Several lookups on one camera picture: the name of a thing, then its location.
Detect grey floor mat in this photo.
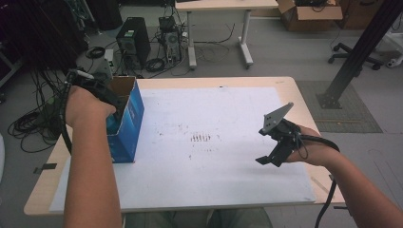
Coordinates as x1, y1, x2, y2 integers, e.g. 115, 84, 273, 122
296, 80, 384, 134

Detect blue cardboard box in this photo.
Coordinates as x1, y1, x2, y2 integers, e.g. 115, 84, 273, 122
106, 75, 145, 164

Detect white device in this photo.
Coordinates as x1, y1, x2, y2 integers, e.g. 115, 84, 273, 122
385, 56, 403, 69

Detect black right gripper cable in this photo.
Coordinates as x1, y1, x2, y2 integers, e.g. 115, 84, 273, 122
297, 132, 342, 228

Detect person's right hand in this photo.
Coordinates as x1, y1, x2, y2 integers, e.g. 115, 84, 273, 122
284, 124, 342, 168

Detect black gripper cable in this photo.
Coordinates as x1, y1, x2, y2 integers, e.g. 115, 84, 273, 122
59, 69, 77, 157
297, 132, 342, 228

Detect closed brown cardboard box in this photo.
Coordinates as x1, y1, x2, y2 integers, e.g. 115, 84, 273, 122
336, 0, 386, 31

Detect black office chair base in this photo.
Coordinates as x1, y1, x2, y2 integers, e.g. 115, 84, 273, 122
327, 42, 385, 71

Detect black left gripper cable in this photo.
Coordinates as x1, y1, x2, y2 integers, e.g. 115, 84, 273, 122
59, 69, 77, 157

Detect tangle of black floor cables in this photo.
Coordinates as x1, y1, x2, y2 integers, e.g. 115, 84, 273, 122
7, 70, 69, 154

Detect grey power box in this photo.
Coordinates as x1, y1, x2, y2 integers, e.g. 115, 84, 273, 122
93, 48, 116, 84

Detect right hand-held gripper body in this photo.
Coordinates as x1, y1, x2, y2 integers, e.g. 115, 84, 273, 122
258, 102, 303, 151

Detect open brown cardboard box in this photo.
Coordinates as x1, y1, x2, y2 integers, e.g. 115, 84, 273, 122
277, 0, 344, 32

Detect light wooden desk white legs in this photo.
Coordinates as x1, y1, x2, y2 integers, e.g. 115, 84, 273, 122
174, 0, 279, 71

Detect coiled black cable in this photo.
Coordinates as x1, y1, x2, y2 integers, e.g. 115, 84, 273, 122
144, 57, 166, 73
85, 46, 106, 60

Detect wooden table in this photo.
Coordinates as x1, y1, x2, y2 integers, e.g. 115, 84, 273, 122
23, 76, 346, 217

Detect small open computer case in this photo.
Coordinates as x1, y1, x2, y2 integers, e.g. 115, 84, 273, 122
158, 15, 183, 66

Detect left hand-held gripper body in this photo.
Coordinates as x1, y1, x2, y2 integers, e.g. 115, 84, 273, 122
67, 69, 112, 100

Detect black metal stand post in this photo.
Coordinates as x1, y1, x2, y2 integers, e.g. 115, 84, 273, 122
316, 0, 403, 110

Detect person's left hand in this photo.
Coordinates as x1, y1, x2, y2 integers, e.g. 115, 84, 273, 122
65, 85, 117, 129

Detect black tape strip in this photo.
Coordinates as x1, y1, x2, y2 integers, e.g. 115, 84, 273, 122
32, 162, 58, 175

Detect white table mat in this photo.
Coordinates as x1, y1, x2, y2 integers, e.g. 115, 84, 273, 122
48, 86, 317, 213

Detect black computer tower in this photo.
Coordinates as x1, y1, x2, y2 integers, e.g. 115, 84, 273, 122
115, 16, 152, 70

